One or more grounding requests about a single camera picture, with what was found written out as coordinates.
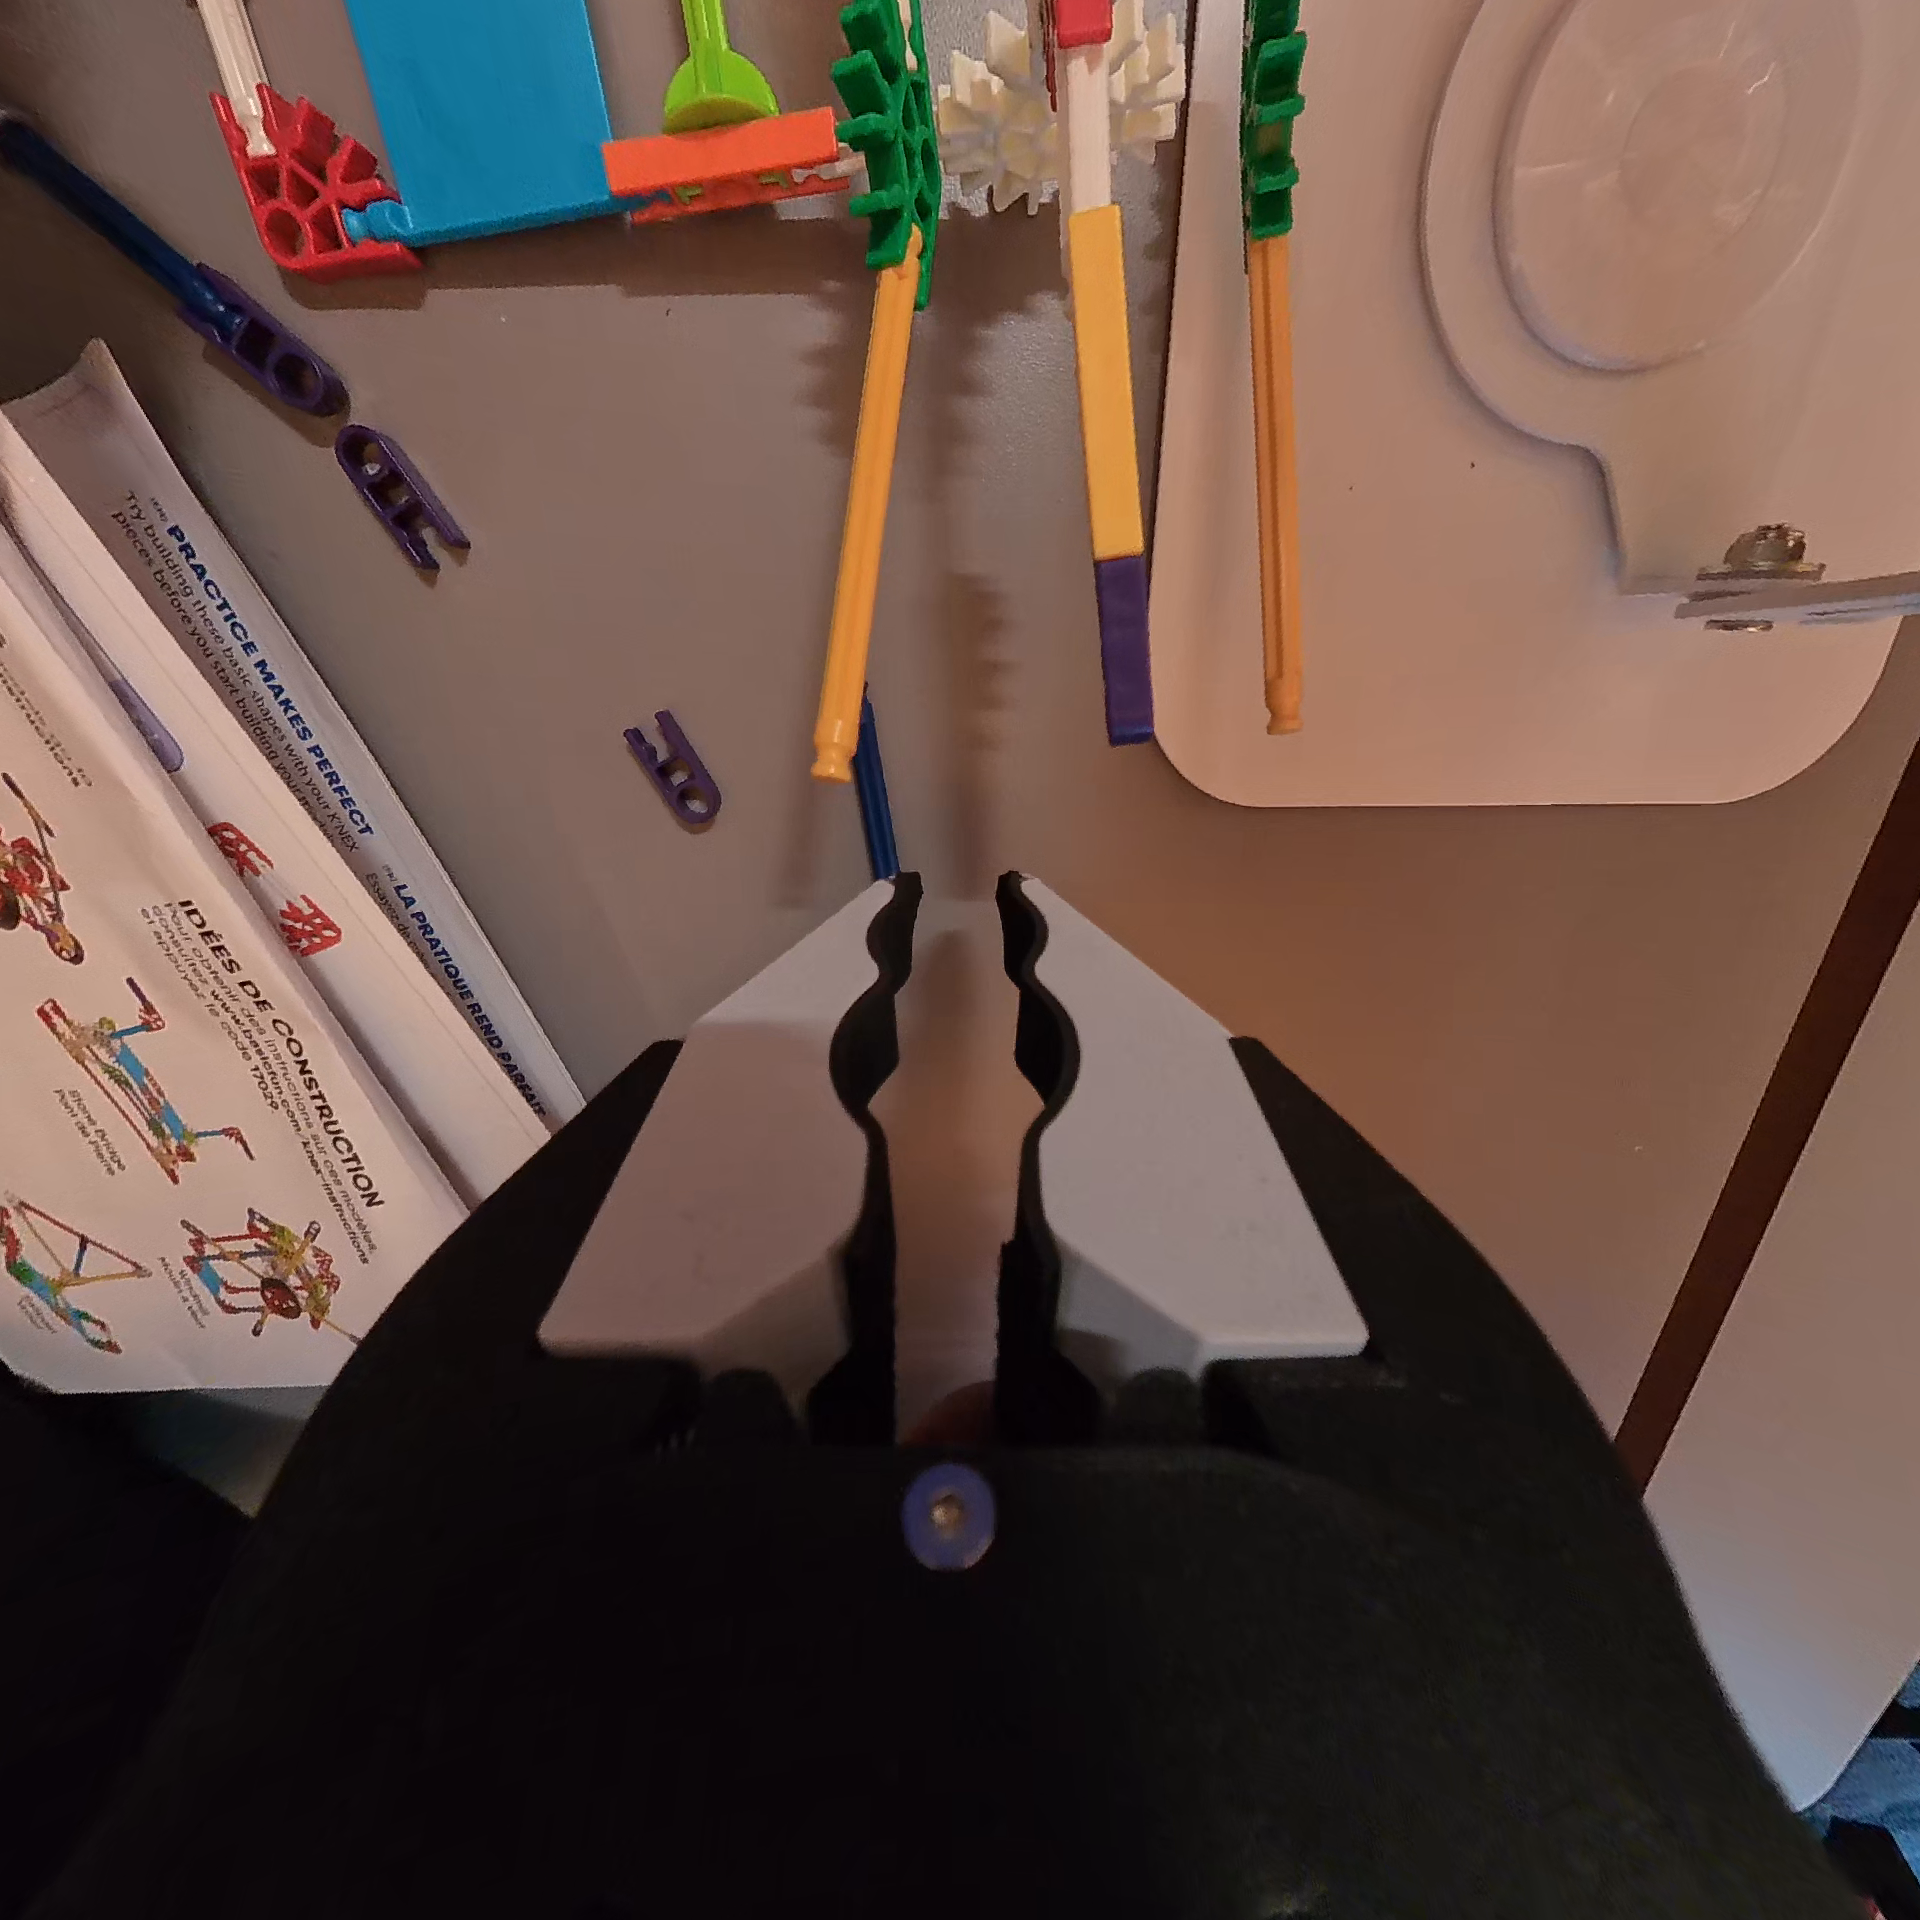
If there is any white toy booklet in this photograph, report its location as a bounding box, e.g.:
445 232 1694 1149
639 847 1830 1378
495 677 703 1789
0 344 588 1207

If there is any white book stand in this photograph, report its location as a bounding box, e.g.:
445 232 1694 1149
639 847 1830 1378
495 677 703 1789
1153 0 1920 810

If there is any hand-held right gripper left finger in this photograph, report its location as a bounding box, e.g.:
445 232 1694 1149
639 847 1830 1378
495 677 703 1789
538 871 925 1443

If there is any colourful construction toy model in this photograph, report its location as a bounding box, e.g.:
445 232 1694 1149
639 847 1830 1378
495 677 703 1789
198 0 1308 789

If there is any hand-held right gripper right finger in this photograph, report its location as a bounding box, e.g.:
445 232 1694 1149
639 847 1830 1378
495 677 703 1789
994 871 1370 1443

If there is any dark blue short toy rod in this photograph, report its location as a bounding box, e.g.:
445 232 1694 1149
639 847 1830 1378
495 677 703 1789
850 689 900 883

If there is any blue rod cross assembly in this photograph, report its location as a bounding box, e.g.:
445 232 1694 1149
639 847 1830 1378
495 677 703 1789
0 112 351 421

